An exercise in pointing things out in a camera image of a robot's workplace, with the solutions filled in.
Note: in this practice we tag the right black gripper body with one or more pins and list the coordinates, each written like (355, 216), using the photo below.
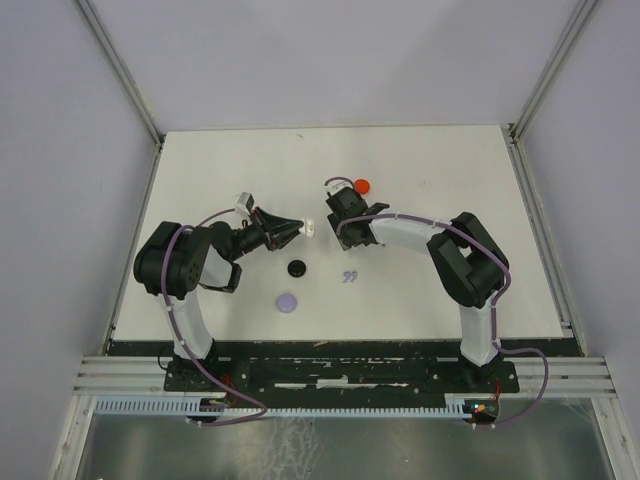
(349, 237)

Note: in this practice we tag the left aluminium frame post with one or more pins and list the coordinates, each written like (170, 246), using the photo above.
(90, 15)

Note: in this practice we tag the aluminium frame rail front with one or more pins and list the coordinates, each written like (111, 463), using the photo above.
(582, 377)

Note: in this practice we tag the right circuit board with leds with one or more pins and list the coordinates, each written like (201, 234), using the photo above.
(485, 411)

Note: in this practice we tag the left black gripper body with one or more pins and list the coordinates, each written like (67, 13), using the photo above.
(258, 227)

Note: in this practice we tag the aluminium frame post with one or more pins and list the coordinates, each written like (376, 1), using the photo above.
(90, 15)
(572, 32)

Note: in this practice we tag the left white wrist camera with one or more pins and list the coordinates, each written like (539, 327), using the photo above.
(244, 204)

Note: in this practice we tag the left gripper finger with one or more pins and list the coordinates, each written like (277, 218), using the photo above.
(282, 238)
(272, 223)

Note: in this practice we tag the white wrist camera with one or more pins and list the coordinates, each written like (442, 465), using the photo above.
(244, 204)
(332, 188)

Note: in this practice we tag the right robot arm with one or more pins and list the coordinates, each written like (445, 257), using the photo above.
(473, 270)

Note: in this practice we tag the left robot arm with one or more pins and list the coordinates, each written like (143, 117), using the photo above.
(177, 260)

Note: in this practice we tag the right aluminium frame post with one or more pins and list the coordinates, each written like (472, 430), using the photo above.
(572, 32)

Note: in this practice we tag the purple earbud charging case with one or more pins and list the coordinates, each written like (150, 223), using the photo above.
(286, 303)

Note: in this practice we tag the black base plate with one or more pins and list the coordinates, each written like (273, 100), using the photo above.
(342, 374)

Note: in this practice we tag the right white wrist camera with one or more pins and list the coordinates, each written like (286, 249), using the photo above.
(332, 188)

